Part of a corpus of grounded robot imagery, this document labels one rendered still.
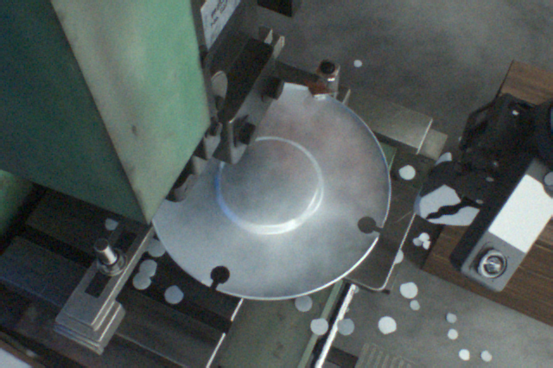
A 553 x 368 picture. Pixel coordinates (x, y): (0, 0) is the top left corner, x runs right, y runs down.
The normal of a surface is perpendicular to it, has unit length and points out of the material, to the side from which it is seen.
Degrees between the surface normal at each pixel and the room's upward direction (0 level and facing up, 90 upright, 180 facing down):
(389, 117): 0
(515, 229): 42
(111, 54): 90
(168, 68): 90
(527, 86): 0
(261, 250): 0
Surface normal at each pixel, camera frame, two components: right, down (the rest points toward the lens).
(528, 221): 0.17, 0.25
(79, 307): 0.00, -0.45
